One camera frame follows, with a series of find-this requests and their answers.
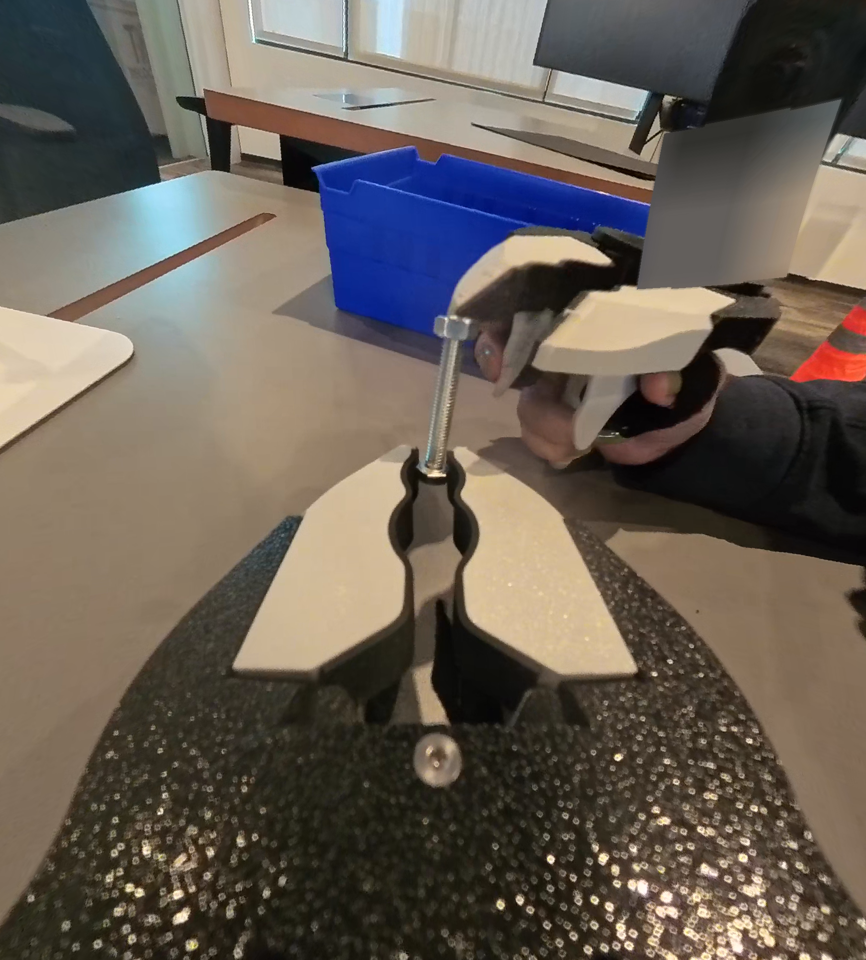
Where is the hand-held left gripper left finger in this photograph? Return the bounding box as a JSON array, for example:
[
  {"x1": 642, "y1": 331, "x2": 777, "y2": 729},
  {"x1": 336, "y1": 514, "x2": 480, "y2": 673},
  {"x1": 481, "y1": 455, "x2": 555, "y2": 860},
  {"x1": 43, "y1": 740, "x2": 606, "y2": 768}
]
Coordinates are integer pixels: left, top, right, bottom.
[{"x1": 232, "y1": 445, "x2": 415, "y2": 710}]

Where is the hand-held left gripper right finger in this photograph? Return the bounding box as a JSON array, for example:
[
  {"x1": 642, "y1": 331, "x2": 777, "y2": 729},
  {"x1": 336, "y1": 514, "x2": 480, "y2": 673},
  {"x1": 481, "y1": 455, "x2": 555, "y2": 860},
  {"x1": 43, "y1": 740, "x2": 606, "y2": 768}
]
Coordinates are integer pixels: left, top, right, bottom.
[{"x1": 448, "y1": 445, "x2": 639, "y2": 725}]

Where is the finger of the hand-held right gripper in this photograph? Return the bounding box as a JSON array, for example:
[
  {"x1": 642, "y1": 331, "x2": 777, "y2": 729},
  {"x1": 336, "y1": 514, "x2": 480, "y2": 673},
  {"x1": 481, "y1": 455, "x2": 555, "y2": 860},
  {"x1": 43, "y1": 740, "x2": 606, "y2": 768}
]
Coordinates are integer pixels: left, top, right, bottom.
[
  {"x1": 452, "y1": 229, "x2": 621, "y2": 331},
  {"x1": 491, "y1": 287, "x2": 737, "y2": 397}
]

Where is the silver threaded bolt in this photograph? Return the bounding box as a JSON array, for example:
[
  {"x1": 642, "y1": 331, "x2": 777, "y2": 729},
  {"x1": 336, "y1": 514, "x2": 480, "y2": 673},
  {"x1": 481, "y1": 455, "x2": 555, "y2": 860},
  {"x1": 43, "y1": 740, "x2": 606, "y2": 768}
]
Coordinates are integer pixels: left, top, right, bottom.
[{"x1": 416, "y1": 333, "x2": 465, "y2": 481}]

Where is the person's right forearm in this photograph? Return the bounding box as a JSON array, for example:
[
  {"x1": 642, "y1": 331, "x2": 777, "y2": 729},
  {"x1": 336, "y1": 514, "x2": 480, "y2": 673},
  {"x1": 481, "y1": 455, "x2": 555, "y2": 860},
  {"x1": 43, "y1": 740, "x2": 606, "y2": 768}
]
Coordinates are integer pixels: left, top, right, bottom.
[{"x1": 605, "y1": 371, "x2": 866, "y2": 579}]

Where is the person's right hand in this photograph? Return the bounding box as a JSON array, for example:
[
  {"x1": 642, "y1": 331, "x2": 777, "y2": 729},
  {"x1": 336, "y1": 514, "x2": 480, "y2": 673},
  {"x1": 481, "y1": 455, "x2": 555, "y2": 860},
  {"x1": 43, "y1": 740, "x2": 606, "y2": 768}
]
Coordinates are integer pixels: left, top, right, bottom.
[{"x1": 515, "y1": 373, "x2": 719, "y2": 471}]

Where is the blue plastic bin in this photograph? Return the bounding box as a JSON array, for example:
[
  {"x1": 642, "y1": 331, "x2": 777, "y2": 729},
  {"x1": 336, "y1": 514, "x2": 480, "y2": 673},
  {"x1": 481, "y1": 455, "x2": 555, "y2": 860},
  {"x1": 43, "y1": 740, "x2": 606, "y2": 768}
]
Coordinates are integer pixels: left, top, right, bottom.
[{"x1": 313, "y1": 146, "x2": 651, "y2": 335}]

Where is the grey wood-edged table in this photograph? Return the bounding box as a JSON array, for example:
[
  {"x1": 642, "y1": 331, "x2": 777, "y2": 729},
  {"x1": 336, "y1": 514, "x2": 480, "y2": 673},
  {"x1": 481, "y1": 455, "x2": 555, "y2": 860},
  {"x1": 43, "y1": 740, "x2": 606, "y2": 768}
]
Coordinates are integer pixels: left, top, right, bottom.
[{"x1": 178, "y1": 86, "x2": 659, "y2": 204}]

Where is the white framed window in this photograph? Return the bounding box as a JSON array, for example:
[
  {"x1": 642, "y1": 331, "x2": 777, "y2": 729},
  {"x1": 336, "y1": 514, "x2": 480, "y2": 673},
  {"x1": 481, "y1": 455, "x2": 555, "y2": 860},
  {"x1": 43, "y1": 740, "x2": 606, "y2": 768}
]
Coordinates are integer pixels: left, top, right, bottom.
[{"x1": 249, "y1": 0, "x2": 651, "y2": 110}]

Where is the black computer monitor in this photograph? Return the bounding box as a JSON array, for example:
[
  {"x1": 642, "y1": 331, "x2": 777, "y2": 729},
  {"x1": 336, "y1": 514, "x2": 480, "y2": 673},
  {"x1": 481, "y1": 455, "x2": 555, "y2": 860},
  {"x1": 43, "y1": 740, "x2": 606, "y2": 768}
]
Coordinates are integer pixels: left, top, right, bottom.
[{"x1": 472, "y1": 0, "x2": 750, "y2": 181}]

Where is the white stand base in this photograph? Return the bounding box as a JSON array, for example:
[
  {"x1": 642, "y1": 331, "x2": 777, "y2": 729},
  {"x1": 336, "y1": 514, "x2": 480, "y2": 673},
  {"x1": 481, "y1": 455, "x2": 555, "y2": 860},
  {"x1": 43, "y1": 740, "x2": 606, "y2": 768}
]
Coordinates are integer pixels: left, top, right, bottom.
[{"x1": 0, "y1": 296, "x2": 136, "y2": 485}]

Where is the dark office chair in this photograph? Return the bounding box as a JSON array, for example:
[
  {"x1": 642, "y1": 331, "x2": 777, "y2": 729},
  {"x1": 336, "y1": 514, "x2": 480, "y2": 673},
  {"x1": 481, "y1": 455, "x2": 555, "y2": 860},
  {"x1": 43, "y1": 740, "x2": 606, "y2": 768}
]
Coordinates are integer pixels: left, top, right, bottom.
[{"x1": 0, "y1": 0, "x2": 162, "y2": 235}]

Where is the grey table cable hatch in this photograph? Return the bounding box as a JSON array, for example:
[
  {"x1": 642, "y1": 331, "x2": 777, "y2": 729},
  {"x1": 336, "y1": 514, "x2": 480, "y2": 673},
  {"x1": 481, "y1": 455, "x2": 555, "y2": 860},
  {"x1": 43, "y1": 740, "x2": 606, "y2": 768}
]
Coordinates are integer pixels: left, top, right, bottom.
[{"x1": 313, "y1": 88, "x2": 435, "y2": 112}]

